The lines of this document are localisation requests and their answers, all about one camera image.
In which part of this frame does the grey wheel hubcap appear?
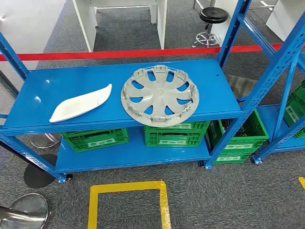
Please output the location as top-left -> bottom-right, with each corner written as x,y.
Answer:
120,64 -> 200,128

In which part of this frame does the white curved plastic part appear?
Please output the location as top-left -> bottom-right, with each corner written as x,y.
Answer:
49,83 -> 112,124

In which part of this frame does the blue metal shelf rack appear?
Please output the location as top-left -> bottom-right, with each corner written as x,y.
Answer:
0,0 -> 305,184
252,52 -> 305,165

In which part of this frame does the red barrier belt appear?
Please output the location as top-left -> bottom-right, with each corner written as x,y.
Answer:
0,42 -> 305,62

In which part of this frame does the black round stool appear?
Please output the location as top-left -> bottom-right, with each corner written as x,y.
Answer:
193,7 -> 229,49

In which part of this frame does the white desk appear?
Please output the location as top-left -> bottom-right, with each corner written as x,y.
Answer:
211,0 -> 305,45
72,0 -> 168,53

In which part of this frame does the chrome stanchion base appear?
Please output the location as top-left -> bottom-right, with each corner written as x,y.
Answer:
29,133 -> 62,150
0,193 -> 51,229

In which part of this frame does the black round floor base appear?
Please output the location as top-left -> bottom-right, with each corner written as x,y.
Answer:
24,154 -> 58,189

